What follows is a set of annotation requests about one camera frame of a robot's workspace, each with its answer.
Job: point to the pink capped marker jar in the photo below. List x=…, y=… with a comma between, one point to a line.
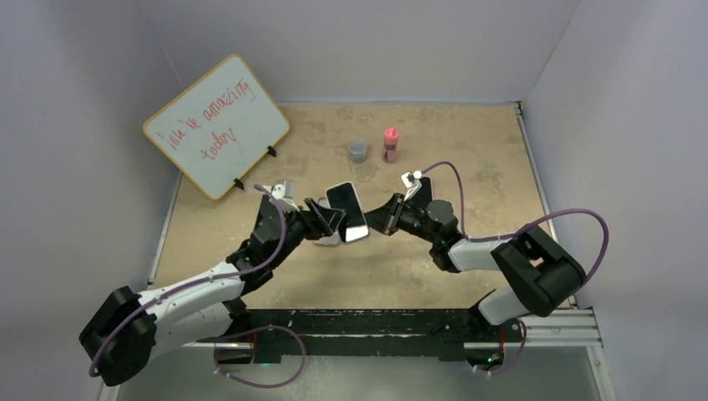
x=391, y=139

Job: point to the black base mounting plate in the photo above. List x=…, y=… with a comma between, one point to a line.
x=450, y=335

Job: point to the clear plastic cup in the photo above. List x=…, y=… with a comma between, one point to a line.
x=357, y=150

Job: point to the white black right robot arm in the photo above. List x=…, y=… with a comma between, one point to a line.
x=539, y=272

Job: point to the aluminium table edge rail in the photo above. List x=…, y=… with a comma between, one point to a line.
x=518, y=107

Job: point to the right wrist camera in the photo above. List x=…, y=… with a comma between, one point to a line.
x=412, y=182

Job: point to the phone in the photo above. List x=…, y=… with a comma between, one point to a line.
x=344, y=197
x=424, y=195

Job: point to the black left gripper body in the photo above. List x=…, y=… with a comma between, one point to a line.
x=298, y=231

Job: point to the yellow framed whiteboard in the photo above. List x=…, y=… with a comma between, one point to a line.
x=219, y=128

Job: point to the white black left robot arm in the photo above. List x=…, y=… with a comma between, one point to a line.
x=131, y=328

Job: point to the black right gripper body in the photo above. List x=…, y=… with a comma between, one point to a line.
x=412, y=221

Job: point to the white phone case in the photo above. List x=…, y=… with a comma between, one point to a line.
x=333, y=240

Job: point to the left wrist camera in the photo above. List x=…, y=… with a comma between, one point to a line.
x=283, y=190

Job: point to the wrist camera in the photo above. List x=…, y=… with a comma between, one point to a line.
x=412, y=182
x=283, y=190

